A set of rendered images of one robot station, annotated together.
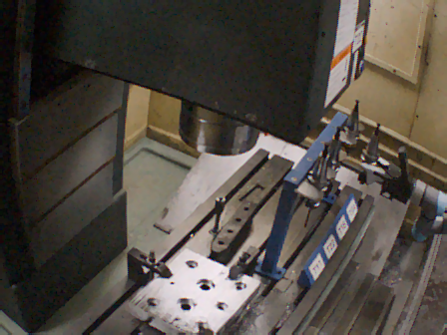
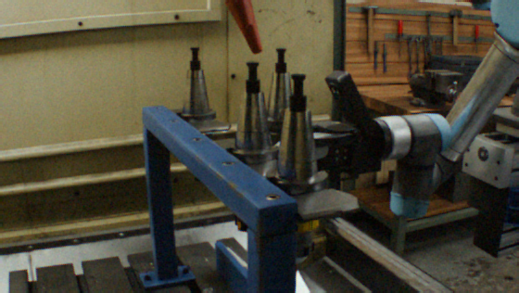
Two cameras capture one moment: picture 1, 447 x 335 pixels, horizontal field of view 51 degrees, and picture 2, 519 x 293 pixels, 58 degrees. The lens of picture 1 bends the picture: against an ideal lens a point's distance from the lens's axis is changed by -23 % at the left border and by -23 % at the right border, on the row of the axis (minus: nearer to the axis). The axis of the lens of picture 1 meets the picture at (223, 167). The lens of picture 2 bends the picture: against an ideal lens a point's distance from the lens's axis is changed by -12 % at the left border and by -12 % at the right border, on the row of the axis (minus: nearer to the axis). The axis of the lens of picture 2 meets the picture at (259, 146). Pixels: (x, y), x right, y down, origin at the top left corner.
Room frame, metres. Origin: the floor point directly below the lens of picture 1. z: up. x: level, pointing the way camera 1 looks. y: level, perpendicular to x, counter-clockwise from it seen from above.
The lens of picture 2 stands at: (0.93, 0.17, 1.40)
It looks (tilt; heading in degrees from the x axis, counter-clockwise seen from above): 16 degrees down; 311
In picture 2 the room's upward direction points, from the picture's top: straight up
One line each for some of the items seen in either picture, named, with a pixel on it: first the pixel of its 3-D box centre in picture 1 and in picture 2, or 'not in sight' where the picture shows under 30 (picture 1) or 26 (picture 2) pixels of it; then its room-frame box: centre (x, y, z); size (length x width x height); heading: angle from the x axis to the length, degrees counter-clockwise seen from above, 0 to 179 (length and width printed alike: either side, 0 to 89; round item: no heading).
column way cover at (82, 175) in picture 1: (67, 166); not in sight; (1.20, 0.43, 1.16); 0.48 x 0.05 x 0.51; 156
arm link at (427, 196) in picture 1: (433, 201); (419, 136); (1.30, -0.69, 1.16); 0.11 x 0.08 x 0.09; 66
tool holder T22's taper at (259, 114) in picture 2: (334, 148); (252, 120); (1.34, -0.29, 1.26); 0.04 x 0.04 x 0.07
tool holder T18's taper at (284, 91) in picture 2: (373, 143); (280, 95); (1.41, -0.43, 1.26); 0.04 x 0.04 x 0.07
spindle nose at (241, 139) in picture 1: (222, 109); not in sight; (1.02, 0.02, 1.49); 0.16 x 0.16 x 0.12
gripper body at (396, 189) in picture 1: (398, 184); (348, 146); (1.36, -0.55, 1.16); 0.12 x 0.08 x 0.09; 66
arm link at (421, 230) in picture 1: (427, 223); (414, 184); (1.31, -0.71, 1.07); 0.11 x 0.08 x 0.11; 95
